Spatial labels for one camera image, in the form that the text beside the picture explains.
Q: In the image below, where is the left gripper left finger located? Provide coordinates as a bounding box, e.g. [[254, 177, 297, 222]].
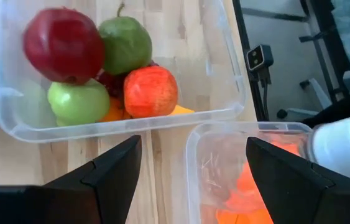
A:
[[0, 134, 143, 224]]

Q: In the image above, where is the large dark red apple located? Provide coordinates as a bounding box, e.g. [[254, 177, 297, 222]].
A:
[[22, 7, 106, 86]]

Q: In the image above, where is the red orange apple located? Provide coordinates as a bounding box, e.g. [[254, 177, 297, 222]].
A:
[[122, 65, 180, 119]]

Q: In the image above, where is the clear plastic container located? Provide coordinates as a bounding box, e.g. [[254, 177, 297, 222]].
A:
[[0, 0, 247, 144], [185, 120, 350, 224]]

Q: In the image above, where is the black table frame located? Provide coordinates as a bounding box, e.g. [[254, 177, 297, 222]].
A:
[[231, 0, 350, 123]]

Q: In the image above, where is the dark green apple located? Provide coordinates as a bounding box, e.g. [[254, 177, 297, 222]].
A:
[[98, 2, 154, 77]]

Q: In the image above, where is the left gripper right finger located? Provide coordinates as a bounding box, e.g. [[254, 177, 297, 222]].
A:
[[245, 136, 350, 224]]

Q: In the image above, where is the purple grape bunch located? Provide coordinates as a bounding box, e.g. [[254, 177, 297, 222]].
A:
[[94, 60, 160, 101]]

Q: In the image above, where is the pale blue round object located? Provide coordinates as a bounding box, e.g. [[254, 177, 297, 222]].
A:
[[305, 113, 350, 186]]

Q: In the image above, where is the orange tomato cluster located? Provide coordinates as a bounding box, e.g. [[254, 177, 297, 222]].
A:
[[99, 96, 132, 123]]

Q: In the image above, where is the green pear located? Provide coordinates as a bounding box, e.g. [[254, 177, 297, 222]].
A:
[[47, 78, 111, 127]]

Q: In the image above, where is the black table-level camera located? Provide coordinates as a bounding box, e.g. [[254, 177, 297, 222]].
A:
[[245, 44, 275, 73]]

